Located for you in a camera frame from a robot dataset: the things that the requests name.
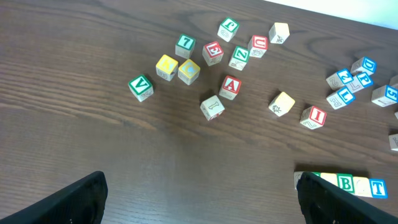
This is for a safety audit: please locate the blue 2 block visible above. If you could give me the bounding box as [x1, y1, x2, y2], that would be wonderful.
[326, 68, 353, 90]

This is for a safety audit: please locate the blue 5 block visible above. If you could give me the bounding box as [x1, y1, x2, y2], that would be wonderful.
[371, 85, 397, 107]

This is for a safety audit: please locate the yellow block outer left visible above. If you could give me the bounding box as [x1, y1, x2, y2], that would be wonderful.
[155, 55, 178, 82]

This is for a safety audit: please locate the blue P block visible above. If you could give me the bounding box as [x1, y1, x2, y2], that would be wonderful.
[346, 72, 374, 93]

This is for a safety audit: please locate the green 7 block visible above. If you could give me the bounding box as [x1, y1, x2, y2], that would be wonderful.
[175, 34, 196, 59]

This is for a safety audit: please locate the yellow block inner left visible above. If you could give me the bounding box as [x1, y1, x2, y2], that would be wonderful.
[178, 59, 200, 85]

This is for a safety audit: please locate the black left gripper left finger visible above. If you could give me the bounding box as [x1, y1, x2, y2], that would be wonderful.
[1, 171, 108, 224]

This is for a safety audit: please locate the green Z block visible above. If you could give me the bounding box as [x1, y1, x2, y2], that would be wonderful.
[228, 46, 249, 71]

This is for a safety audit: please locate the yellow top block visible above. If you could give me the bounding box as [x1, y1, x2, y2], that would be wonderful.
[269, 22, 290, 44]

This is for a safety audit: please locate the green V block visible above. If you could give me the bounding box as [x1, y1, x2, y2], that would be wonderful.
[128, 74, 154, 102]

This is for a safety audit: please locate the red U block left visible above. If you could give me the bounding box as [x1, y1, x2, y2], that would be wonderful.
[248, 35, 268, 58]

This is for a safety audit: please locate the yellow O block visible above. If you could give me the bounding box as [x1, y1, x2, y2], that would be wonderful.
[353, 177, 372, 198]
[320, 172, 338, 186]

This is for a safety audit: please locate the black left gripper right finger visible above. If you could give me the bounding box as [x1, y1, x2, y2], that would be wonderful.
[296, 172, 397, 224]

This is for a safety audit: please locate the green B block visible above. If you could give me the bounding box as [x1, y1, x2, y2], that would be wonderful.
[336, 173, 354, 194]

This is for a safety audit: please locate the red E block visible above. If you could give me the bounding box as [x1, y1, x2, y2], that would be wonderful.
[202, 41, 224, 66]

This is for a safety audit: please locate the red-sided wooden block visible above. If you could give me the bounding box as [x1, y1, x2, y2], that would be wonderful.
[200, 95, 225, 121]

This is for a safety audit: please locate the yellow W block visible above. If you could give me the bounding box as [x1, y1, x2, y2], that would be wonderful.
[269, 91, 295, 116]

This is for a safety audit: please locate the blue L block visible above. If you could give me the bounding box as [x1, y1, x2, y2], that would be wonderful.
[369, 179, 388, 199]

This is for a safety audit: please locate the blue D block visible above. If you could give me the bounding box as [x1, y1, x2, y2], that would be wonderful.
[351, 57, 377, 75]

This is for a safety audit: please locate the green J block left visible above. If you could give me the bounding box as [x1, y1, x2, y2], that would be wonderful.
[217, 17, 239, 42]

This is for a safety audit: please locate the green R block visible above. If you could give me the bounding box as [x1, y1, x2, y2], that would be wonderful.
[294, 171, 321, 189]

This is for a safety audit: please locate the red A block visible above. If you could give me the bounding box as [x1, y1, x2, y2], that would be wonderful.
[219, 75, 242, 100]

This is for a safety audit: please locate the red I block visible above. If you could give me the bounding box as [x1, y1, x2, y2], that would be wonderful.
[300, 106, 327, 129]

